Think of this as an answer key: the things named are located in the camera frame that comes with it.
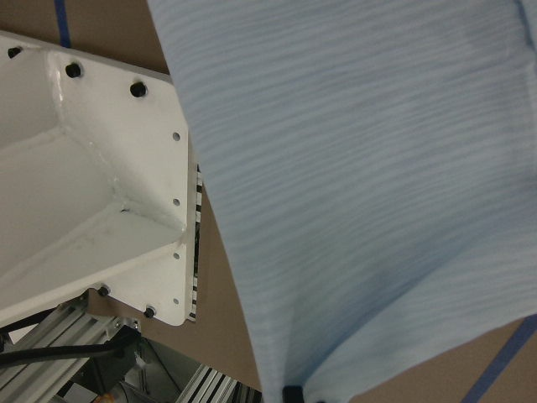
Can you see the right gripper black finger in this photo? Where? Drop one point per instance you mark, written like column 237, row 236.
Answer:
column 293, row 394

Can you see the light blue button-up shirt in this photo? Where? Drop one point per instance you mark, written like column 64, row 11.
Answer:
column 371, row 166

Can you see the white central pedestal column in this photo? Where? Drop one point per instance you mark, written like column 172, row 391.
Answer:
column 99, row 184

